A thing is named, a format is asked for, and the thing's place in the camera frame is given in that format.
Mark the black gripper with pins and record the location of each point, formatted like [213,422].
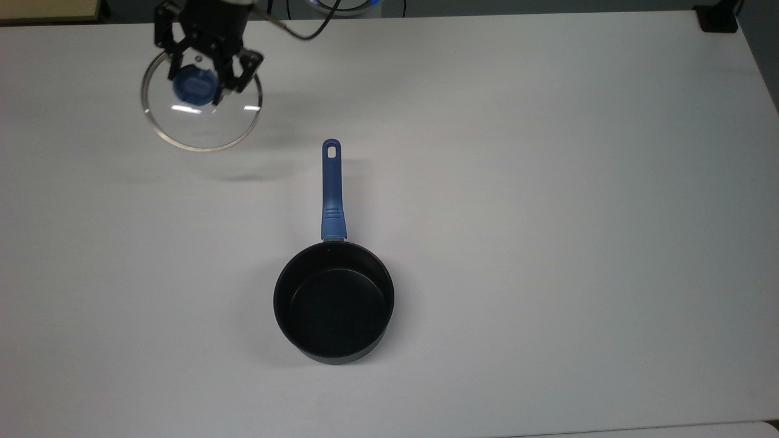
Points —
[213,24]

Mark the glass lid with blue knob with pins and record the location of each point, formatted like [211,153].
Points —
[192,85]

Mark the wooden side table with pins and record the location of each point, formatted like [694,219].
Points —
[42,9]

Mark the black clamp block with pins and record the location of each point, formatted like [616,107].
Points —
[717,19]

